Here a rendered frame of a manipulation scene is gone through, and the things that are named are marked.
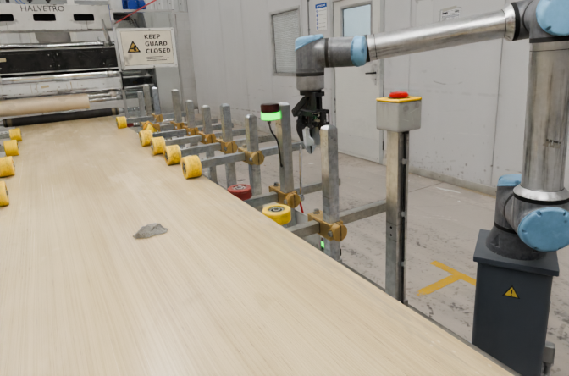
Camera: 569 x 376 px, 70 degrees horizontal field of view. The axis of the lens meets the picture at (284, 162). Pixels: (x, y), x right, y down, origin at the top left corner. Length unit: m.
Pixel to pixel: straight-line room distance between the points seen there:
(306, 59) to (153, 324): 0.87
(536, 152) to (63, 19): 3.55
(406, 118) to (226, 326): 0.55
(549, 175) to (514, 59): 2.55
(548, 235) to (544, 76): 0.46
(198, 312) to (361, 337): 0.28
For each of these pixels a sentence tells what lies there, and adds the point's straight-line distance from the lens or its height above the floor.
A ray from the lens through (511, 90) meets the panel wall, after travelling 3.91.
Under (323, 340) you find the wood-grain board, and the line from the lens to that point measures 0.68.
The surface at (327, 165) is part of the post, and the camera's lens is 1.15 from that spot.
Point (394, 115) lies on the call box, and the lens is 0.90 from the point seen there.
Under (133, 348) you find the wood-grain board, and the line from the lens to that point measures 0.73.
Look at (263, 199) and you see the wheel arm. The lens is 1.41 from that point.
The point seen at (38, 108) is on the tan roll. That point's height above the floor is 1.02.
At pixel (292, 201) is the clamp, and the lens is 1.38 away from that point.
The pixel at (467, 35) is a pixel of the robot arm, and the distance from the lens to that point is 1.45.
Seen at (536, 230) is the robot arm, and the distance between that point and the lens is 1.43.
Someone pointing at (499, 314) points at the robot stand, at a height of 0.39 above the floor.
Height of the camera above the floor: 1.32
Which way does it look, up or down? 15 degrees down
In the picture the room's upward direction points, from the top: 3 degrees counter-clockwise
